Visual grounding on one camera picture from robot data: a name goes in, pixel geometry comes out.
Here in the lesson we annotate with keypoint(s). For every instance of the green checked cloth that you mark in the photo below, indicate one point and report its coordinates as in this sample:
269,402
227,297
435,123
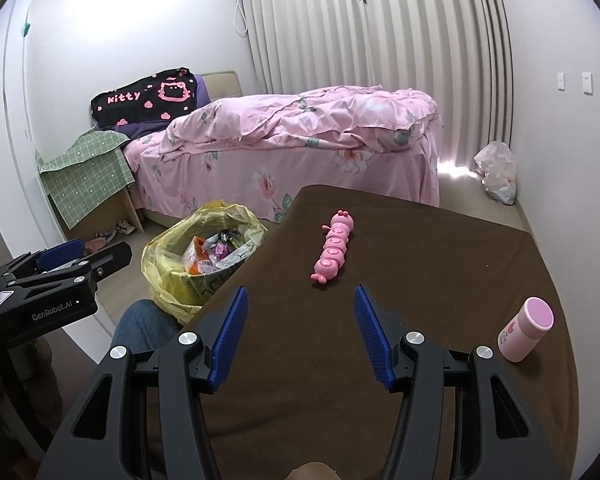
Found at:
80,175

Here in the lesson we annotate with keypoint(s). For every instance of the wooden nightstand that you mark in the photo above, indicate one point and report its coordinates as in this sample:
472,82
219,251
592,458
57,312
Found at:
130,205

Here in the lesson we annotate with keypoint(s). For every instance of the beige headboard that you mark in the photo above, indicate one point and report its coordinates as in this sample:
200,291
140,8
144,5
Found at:
222,85

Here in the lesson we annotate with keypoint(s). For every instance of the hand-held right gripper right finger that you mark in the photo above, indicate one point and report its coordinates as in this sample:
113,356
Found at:
375,340

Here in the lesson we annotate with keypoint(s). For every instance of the black blanket with pink print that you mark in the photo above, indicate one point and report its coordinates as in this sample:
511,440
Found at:
130,100

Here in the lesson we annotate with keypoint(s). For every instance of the orange plastic bag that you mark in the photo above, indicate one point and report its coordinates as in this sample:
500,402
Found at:
195,255

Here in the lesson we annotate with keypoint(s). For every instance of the pink bottle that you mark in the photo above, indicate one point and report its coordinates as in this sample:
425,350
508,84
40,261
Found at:
522,330

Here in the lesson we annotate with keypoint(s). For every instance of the bed with pink floral sheet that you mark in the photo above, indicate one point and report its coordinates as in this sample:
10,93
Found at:
230,175

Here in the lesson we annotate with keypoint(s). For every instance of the white plastic bag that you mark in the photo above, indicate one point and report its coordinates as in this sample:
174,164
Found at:
495,175

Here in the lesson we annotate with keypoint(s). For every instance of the pink slipper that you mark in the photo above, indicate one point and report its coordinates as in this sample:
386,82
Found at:
100,245

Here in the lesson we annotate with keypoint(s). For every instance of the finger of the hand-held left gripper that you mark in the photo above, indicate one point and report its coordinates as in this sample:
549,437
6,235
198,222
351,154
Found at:
110,257
60,255

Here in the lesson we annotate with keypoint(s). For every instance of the pink floral duvet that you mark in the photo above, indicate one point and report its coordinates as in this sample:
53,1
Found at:
305,120

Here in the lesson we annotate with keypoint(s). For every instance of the white and black shoe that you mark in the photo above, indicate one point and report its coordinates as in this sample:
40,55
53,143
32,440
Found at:
126,226

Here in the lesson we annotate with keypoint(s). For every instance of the pink caterpillar toy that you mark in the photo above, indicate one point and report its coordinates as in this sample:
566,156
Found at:
332,255

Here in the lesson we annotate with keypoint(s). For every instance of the white wall socket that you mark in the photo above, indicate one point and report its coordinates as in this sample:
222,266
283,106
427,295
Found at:
561,81
587,82

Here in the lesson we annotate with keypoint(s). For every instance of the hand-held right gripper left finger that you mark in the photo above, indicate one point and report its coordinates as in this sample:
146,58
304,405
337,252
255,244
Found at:
225,340

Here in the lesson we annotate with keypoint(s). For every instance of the white pleated curtain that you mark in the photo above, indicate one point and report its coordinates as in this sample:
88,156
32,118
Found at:
380,35

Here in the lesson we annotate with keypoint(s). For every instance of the person's leg in jeans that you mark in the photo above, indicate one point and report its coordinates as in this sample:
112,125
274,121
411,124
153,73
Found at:
145,325

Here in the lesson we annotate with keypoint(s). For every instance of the teal wall hook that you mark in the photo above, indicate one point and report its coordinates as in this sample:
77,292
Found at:
27,28

